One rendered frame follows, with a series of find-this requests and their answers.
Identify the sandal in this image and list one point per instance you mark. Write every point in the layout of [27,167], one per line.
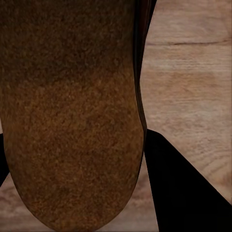
[71,111]

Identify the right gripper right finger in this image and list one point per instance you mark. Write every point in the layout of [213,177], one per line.
[184,200]

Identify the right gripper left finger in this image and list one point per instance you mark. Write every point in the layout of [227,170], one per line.
[4,169]

